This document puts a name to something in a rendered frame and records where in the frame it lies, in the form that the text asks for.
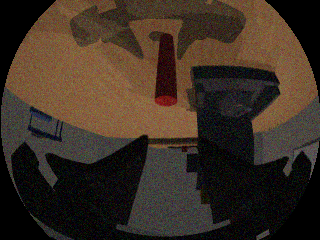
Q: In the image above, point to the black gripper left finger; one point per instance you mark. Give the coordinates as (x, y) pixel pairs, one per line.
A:
(112, 181)

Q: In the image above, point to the dark red peg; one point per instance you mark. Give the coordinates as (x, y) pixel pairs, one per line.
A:
(166, 82)

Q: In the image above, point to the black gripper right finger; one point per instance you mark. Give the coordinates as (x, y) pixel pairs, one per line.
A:
(231, 181)

